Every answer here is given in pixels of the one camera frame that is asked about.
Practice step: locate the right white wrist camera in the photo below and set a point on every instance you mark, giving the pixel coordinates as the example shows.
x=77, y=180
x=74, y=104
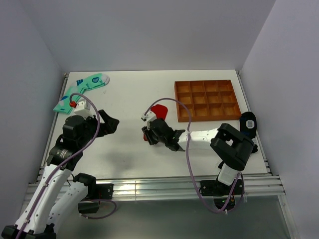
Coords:
x=148, y=117

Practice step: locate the orange compartment tray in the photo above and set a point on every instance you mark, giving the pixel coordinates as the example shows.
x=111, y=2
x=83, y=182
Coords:
x=206, y=100

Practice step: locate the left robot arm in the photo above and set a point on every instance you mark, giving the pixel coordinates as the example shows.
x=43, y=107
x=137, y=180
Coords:
x=45, y=212

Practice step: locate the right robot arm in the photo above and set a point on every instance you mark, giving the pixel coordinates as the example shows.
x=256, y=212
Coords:
x=232, y=146

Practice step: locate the mint green patterned sock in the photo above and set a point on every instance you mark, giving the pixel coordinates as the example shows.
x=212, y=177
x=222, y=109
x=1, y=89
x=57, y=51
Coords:
x=80, y=86

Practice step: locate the black blue sock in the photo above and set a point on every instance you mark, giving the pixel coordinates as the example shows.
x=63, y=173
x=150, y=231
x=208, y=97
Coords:
x=248, y=126

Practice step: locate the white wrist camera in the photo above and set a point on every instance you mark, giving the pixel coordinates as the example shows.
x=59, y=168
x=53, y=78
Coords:
x=148, y=117
x=81, y=108

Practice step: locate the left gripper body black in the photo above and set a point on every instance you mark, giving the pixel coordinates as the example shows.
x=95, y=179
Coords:
x=91, y=124

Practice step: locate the red santa sock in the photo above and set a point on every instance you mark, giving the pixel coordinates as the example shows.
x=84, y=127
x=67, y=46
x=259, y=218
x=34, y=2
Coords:
x=161, y=112

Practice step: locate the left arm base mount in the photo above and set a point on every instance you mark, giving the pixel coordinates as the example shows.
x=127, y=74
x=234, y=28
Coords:
x=91, y=203

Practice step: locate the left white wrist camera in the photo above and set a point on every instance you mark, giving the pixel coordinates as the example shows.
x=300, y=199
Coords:
x=81, y=108

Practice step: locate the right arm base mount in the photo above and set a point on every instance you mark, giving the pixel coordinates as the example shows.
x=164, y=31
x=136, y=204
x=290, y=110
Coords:
x=214, y=188

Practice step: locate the aluminium frame rail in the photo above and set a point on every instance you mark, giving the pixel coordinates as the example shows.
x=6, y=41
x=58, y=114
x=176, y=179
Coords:
x=178, y=188

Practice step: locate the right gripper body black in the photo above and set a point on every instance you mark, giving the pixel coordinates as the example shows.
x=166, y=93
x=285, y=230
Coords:
x=160, y=139

